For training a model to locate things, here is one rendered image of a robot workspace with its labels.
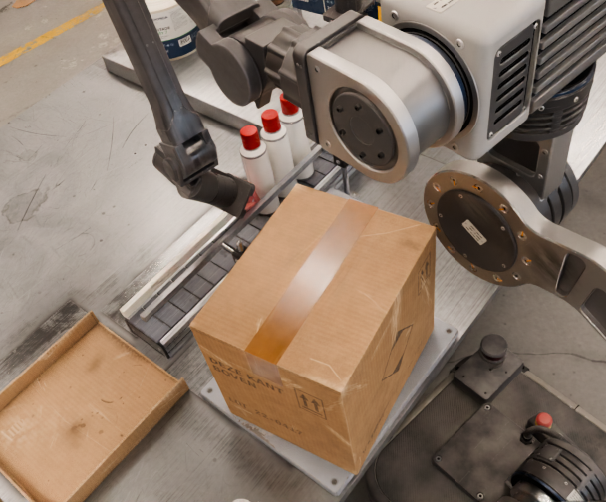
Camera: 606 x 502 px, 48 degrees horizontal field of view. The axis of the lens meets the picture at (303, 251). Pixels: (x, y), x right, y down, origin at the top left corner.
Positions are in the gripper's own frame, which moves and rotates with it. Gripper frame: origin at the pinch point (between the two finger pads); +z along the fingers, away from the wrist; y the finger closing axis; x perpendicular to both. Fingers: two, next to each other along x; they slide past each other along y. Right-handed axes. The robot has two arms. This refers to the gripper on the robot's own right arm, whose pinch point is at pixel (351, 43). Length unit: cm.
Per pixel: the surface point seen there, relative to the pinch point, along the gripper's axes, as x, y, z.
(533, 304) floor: 43, -29, 101
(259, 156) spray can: 9.0, 40.1, -2.8
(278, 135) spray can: 8.7, 34.3, -3.4
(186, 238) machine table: -6, 53, 18
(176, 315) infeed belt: 10, 69, 13
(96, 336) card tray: -3, 80, 17
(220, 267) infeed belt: 9, 56, 13
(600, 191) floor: 39, -86, 102
